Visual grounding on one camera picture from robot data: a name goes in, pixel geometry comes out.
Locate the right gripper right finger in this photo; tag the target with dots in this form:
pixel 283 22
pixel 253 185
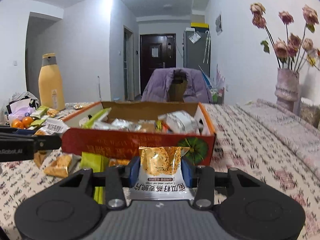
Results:
pixel 201 178

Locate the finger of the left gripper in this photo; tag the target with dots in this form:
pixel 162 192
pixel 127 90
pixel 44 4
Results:
pixel 47 142

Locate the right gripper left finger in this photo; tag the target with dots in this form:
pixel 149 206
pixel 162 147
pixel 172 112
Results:
pixel 118 177

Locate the cracker packet with text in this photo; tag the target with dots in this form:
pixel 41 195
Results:
pixel 52 126

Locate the long green snack pack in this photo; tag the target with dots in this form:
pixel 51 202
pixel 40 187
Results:
pixel 97 117

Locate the white snack packet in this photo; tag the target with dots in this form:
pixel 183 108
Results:
pixel 126 125

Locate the small green packet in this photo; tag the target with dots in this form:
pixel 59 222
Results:
pixel 38 123

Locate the orange tangerine front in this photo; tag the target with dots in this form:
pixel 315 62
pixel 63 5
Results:
pixel 17 124

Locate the orange tangerine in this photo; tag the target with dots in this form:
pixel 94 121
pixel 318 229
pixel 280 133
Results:
pixel 27 121
pixel 17 124

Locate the orange tangerine right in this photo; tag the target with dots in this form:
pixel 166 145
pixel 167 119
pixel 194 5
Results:
pixel 27 121

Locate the purple tissue pack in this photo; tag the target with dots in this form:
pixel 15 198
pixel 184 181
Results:
pixel 20 109

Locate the orange cardboard snack box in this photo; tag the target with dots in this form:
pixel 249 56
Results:
pixel 125 145

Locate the yellow thermos bottle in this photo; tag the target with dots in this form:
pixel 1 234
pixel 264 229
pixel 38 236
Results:
pixel 50 83

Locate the purple jacket on chair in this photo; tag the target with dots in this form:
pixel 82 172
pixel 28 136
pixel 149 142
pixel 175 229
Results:
pixel 177 85

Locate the dark entrance door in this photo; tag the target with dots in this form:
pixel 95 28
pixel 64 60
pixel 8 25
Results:
pixel 156 51

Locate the pink ribbed flower vase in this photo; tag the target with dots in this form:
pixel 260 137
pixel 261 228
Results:
pixel 287 88

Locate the grey refrigerator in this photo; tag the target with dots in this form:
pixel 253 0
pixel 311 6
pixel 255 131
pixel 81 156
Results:
pixel 196 52

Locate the dried pink rose bouquet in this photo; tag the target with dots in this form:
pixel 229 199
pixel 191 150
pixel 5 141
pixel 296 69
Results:
pixel 293 52

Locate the yellow box on refrigerator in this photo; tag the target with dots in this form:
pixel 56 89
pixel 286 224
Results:
pixel 199 25

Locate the wall picture frame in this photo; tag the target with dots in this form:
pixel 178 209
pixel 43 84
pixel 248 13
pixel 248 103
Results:
pixel 218 24

